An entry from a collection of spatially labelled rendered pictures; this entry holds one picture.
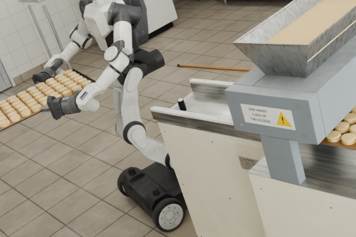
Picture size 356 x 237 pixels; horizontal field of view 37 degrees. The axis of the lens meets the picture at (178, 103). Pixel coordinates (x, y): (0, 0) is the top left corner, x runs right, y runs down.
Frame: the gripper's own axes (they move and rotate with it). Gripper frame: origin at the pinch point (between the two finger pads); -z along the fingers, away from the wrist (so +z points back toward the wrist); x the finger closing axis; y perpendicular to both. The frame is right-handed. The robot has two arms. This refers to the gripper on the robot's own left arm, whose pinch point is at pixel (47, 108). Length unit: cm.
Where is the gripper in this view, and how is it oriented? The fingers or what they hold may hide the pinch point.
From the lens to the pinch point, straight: 273.6
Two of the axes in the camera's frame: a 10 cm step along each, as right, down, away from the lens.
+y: -2.5, 4.7, -8.5
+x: -2.8, -8.7, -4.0
